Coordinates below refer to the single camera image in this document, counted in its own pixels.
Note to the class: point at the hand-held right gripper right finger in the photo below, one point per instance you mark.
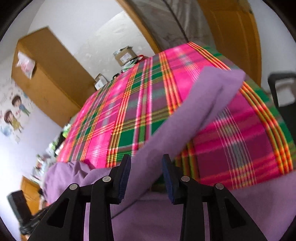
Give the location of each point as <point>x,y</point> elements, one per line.
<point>167,178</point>

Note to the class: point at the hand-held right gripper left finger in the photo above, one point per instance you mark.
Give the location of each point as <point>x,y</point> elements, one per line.
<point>124,179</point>

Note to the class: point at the purple sweater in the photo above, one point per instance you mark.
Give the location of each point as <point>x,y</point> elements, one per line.
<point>196,104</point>

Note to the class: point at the wooden cabinet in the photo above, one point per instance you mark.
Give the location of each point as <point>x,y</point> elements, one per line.
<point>30,190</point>

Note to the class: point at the pink plaid blanket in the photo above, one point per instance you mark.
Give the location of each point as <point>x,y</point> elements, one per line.
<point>138,104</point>

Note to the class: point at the white cardboard box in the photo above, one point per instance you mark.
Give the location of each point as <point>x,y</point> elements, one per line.
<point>101,82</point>

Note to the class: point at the brown cardboard box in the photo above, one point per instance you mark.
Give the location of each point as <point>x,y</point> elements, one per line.
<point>124,56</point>

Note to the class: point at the wooden wardrobe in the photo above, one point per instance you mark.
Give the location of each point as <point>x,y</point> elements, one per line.
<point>53,76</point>

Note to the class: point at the black office chair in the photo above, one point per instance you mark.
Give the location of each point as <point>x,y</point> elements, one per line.
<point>286,115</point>

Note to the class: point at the white pink plastic bag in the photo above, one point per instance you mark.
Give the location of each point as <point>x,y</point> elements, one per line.
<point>25,64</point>

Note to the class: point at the clear plastic door curtain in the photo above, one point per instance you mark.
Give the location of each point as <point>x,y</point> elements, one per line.
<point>166,23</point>

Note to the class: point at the wooden door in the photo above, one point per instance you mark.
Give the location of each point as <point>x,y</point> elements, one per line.
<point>231,34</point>

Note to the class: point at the cartoon couple wall sticker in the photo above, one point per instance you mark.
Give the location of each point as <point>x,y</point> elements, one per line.
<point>13,111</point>

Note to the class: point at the wooden door frame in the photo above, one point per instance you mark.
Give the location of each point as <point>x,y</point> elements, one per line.
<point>143,27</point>

